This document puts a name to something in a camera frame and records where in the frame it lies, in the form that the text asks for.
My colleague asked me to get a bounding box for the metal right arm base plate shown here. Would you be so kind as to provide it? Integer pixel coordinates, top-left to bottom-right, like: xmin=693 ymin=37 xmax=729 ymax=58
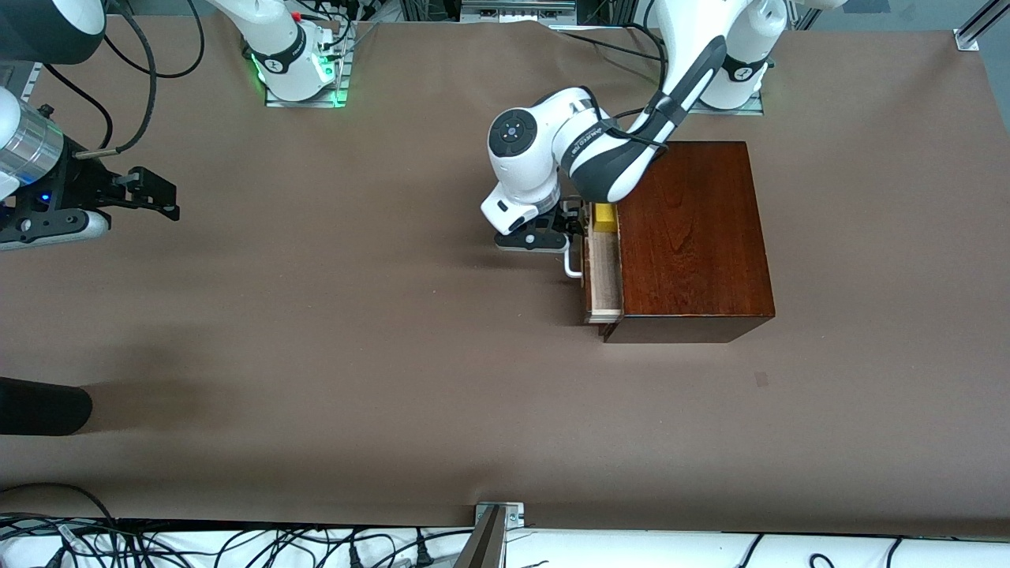
xmin=264 ymin=24 xmax=349 ymax=109

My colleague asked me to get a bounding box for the grey network switch box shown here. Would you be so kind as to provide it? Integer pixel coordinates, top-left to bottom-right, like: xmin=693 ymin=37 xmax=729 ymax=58
xmin=460 ymin=0 xmax=578 ymax=24

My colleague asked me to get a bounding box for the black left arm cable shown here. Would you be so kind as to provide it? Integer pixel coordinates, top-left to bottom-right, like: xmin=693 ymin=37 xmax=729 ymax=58
xmin=580 ymin=85 xmax=672 ymax=151

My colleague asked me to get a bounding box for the silver corner bracket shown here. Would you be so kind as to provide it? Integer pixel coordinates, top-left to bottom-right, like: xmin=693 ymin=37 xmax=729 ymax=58
xmin=475 ymin=502 xmax=526 ymax=529

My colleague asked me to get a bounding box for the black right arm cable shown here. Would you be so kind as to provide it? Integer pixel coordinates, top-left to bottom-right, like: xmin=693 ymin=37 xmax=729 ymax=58
xmin=73 ymin=0 xmax=159 ymax=160

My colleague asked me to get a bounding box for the black cable on table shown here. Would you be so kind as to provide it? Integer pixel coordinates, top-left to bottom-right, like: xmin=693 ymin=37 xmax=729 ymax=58
xmin=548 ymin=26 xmax=665 ymax=65

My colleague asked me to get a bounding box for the black cylinder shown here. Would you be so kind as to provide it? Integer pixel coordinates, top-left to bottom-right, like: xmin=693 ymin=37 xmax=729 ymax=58
xmin=0 ymin=377 xmax=93 ymax=436

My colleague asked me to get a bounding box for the aluminium profile bracket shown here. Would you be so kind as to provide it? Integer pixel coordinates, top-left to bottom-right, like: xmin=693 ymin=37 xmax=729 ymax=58
xmin=954 ymin=0 xmax=1010 ymax=53

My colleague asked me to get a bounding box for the grey mount post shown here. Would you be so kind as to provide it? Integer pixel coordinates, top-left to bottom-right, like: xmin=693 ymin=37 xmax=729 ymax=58
xmin=455 ymin=506 xmax=507 ymax=568

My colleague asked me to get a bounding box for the dark brown wooden cabinet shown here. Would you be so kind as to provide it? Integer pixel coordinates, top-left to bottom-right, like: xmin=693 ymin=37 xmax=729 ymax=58
xmin=602 ymin=141 xmax=776 ymax=344

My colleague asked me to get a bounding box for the wooden drawer with white handle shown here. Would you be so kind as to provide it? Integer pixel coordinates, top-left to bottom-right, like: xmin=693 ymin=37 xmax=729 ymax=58
xmin=563 ymin=201 xmax=625 ymax=326

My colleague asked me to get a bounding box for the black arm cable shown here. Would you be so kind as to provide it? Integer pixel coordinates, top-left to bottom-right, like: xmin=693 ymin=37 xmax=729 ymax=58
xmin=73 ymin=0 xmax=159 ymax=160
xmin=580 ymin=85 xmax=672 ymax=151

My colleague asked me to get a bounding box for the black looped cable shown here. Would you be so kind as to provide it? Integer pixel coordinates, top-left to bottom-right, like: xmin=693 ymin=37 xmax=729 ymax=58
xmin=0 ymin=482 xmax=121 ymax=528

